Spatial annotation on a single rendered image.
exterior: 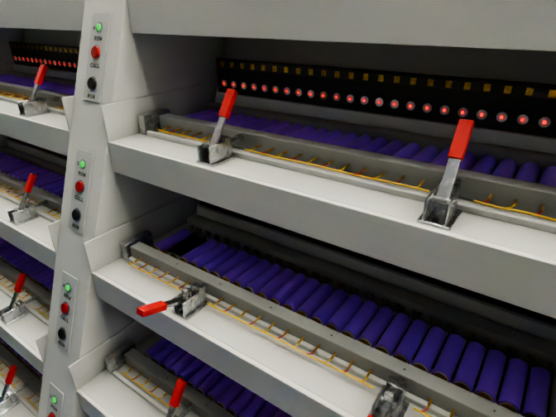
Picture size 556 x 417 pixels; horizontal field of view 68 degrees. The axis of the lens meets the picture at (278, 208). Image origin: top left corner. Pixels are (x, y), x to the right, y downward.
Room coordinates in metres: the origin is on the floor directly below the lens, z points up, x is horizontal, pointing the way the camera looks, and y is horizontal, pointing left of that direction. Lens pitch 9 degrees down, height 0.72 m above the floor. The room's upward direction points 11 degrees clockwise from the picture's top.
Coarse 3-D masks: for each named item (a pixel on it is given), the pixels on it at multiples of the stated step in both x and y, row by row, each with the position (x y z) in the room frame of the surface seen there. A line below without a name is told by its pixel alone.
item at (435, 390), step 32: (160, 256) 0.57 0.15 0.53; (224, 288) 0.50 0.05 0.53; (256, 320) 0.46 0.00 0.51; (288, 320) 0.45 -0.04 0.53; (352, 352) 0.40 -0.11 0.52; (384, 352) 0.40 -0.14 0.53; (416, 384) 0.37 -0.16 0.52; (448, 384) 0.37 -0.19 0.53; (480, 416) 0.34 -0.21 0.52; (512, 416) 0.33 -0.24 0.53
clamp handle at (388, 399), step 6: (384, 396) 0.35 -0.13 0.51; (390, 396) 0.34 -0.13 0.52; (384, 402) 0.35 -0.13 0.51; (390, 402) 0.35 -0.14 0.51; (378, 408) 0.34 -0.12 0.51; (384, 408) 0.34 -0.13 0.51; (390, 408) 0.34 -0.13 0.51; (372, 414) 0.33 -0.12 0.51; (378, 414) 0.33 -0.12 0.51; (384, 414) 0.33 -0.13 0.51
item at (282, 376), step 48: (96, 240) 0.57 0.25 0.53; (144, 240) 0.62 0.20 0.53; (288, 240) 0.60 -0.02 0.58; (96, 288) 0.58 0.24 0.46; (144, 288) 0.54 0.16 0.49; (432, 288) 0.49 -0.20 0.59; (192, 336) 0.47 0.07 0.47; (240, 336) 0.45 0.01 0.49; (240, 384) 0.44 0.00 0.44; (288, 384) 0.39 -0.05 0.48; (336, 384) 0.39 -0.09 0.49
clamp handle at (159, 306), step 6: (186, 294) 0.49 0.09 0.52; (168, 300) 0.47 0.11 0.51; (174, 300) 0.47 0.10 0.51; (180, 300) 0.48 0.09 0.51; (144, 306) 0.44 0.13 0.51; (150, 306) 0.44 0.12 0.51; (156, 306) 0.45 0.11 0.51; (162, 306) 0.45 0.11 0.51; (168, 306) 0.46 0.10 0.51; (138, 312) 0.43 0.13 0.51; (144, 312) 0.43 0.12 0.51; (150, 312) 0.44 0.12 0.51; (156, 312) 0.45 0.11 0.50
